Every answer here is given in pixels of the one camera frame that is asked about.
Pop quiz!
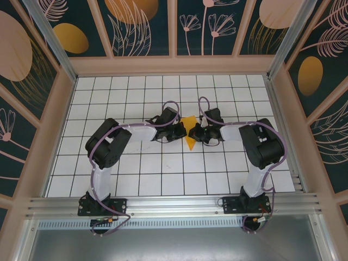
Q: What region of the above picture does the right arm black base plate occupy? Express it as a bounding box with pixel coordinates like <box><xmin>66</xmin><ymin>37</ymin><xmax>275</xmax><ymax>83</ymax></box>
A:
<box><xmin>222</xmin><ymin>195</ymin><xmax>271</xmax><ymax>215</ymax></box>

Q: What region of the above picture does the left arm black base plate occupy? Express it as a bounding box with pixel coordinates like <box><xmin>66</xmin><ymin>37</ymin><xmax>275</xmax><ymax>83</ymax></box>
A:
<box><xmin>78</xmin><ymin>197</ymin><xmax>128</xmax><ymax>217</ymax></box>

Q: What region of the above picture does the slotted grey cable duct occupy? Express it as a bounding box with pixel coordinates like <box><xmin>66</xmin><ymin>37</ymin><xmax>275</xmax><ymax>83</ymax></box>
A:
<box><xmin>38</xmin><ymin>218</ymin><xmax>247</xmax><ymax>229</ymax></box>

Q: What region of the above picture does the grey metal panel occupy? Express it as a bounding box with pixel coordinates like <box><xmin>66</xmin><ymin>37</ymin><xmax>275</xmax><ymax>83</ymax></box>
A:
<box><xmin>26</xmin><ymin>227</ymin><xmax>324</xmax><ymax>261</ymax></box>

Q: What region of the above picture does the white grid mat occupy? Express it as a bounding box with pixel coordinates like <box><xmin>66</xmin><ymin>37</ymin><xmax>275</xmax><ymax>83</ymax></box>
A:
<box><xmin>43</xmin><ymin>75</ymin><xmax>297</xmax><ymax>198</ymax></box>

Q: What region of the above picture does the orange cloth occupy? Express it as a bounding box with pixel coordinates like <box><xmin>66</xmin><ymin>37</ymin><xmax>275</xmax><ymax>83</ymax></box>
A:
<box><xmin>181</xmin><ymin>115</ymin><xmax>200</xmax><ymax>151</ymax></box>

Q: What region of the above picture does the aluminium side rail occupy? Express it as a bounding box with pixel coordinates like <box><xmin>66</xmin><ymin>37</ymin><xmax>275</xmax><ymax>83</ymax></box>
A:
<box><xmin>264</xmin><ymin>75</ymin><xmax>309</xmax><ymax>194</ymax></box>

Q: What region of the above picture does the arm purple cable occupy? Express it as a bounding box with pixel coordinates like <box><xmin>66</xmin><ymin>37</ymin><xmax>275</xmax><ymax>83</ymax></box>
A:
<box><xmin>197</xmin><ymin>96</ymin><xmax>289</xmax><ymax>234</ymax></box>
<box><xmin>88</xmin><ymin>100</ymin><xmax>181</xmax><ymax>238</ymax></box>

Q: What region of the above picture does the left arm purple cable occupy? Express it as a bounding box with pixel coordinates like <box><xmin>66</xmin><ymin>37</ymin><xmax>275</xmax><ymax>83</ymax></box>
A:
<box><xmin>88</xmin><ymin>100</ymin><xmax>181</xmax><ymax>238</ymax></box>

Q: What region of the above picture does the long aluminium mounting rail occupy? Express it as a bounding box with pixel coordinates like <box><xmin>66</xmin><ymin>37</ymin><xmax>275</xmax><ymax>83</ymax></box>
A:
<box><xmin>26</xmin><ymin>192</ymin><xmax>325</xmax><ymax>219</ymax></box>

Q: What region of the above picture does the aluminium frame post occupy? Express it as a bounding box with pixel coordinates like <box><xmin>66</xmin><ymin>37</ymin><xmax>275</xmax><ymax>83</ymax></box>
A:
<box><xmin>266</xmin><ymin>0</ymin><xmax>321</xmax><ymax>81</ymax></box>
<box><xmin>22</xmin><ymin>0</ymin><xmax>79</xmax><ymax>84</ymax></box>

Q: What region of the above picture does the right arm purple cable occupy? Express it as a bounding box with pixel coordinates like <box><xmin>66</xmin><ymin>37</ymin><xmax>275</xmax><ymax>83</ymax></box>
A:
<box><xmin>197</xmin><ymin>96</ymin><xmax>289</xmax><ymax>234</ymax></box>

